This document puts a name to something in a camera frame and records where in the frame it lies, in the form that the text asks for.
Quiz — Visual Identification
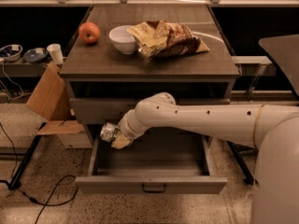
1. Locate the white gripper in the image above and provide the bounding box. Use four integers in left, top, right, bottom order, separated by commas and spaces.
111, 109, 145, 149

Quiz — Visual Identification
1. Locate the green white 7up can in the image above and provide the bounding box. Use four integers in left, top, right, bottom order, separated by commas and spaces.
100, 122, 119, 143

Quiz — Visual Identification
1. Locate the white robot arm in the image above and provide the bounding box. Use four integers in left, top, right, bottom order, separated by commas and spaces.
112, 92, 299, 224

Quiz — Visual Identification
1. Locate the open lower drawer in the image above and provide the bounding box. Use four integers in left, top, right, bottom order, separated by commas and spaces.
76, 128, 227, 194

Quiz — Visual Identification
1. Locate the closed upper drawer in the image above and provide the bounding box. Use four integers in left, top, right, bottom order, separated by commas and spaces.
69, 97, 231, 126

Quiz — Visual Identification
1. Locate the grey drawer cabinet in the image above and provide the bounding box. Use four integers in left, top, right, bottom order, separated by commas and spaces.
60, 3, 240, 143

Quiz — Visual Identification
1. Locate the brown cardboard box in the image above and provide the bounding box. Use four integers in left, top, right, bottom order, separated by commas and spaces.
26, 62, 93, 148

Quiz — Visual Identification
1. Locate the white ceramic bowl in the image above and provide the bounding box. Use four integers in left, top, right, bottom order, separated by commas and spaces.
109, 25, 136, 55

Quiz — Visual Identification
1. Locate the yellow brown chip bag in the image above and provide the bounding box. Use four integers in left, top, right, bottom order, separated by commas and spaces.
127, 21, 209, 58

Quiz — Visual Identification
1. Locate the black stand leg left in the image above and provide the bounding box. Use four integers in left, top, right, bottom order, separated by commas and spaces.
8, 133, 41, 190

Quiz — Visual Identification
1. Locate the black stand leg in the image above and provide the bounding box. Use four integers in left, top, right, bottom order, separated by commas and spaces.
8, 133, 41, 190
227, 142, 254, 186

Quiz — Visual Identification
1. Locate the white paper cup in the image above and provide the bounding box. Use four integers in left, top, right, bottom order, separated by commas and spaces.
47, 44, 64, 64

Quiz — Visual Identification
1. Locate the red apple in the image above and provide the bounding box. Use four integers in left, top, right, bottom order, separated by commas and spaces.
78, 22, 100, 44

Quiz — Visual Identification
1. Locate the black stand leg right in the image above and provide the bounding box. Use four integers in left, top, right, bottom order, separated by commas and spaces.
227, 142, 254, 186

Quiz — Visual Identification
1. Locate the blue patterned bowl right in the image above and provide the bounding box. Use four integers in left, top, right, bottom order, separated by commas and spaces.
23, 48, 49, 63

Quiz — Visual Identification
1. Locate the blue patterned bowl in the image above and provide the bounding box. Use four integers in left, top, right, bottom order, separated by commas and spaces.
23, 48, 49, 63
0, 44, 22, 62

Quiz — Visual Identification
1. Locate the blue patterned bowl left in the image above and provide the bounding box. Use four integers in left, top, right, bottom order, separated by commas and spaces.
0, 44, 22, 62

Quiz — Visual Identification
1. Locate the dark side table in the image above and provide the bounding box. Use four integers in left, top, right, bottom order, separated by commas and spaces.
259, 35, 299, 97

